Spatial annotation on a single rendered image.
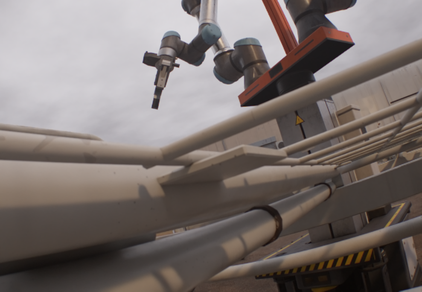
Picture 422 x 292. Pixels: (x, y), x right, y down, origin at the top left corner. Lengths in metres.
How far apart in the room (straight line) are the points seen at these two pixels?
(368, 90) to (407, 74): 1.12
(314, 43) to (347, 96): 6.64
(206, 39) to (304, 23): 0.39
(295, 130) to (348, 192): 0.51
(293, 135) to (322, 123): 0.12
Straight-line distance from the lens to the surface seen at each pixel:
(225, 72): 1.41
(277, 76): 1.13
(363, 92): 7.68
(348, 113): 1.18
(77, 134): 0.91
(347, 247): 0.43
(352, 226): 1.03
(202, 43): 1.24
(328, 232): 1.06
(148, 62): 1.25
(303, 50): 1.04
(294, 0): 1.13
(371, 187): 0.60
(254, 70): 1.28
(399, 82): 7.90
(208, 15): 1.31
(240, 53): 1.34
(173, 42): 1.28
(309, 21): 1.07
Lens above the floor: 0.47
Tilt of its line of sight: 14 degrees up
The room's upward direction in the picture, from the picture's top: 15 degrees counter-clockwise
